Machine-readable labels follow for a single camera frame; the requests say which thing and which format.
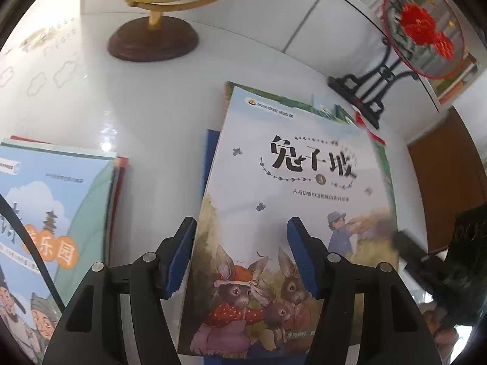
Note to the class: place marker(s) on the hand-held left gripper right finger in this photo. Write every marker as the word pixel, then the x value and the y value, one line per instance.
pixel 302 258

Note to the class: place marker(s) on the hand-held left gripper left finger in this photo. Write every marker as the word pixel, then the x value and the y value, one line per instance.
pixel 179 258

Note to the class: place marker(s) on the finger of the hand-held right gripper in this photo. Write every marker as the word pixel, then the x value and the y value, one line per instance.
pixel 413 253

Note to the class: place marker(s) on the pale rabbit family book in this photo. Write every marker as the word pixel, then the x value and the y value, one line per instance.
pixel 266 197

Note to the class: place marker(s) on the pale blue poetry book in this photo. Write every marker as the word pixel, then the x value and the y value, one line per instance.
pixel 45 182

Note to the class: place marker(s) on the person's right hand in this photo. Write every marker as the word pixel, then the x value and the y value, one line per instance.
pixel 437 327

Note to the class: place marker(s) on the red storybook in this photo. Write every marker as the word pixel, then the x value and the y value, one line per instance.
pixel 123 171

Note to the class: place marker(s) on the royal blue book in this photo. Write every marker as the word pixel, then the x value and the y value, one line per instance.
pixel 212 152

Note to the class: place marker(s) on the red tassel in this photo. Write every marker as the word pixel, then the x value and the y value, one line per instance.
pixel 361 118

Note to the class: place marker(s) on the green spine book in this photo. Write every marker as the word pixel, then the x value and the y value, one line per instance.
pixel 344 117

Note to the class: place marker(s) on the black ornate fan stand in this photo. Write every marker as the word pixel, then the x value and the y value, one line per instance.
pixel 357 95

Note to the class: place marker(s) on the green insect book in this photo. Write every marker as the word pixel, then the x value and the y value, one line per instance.
pixel 262 92

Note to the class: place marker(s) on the beige desk globe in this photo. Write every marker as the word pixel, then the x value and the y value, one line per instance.
pixel 152 43

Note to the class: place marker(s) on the round red flower embroidery fan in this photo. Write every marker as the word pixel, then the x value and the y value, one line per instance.
pixel 422 26

